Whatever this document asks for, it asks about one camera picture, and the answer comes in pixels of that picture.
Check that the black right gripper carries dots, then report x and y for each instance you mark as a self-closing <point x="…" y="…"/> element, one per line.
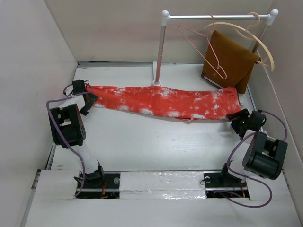
<point x="241" y="113"/>

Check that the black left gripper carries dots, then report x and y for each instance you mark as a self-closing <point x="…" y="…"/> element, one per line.
<point x="92" y="99"/>

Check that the orange tie-dye trousers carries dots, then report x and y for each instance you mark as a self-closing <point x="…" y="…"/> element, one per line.
<point x="169" y="102"/>

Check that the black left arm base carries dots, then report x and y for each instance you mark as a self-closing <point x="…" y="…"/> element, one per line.
<point x="98" y="185"/>

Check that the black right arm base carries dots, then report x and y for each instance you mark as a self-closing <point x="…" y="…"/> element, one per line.
<point x="220" y="183"/>

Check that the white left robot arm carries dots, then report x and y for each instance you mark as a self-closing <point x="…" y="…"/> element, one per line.
<point x="68" y="130"/>

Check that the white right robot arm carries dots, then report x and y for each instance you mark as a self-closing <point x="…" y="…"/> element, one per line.
<point x="265" y="155"/>

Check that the brown folded trousers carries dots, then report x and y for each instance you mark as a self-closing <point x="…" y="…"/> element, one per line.
<point x="228" y="64"/>

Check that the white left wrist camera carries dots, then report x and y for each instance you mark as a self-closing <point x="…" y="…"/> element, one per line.
<point x="68" y="90"/>

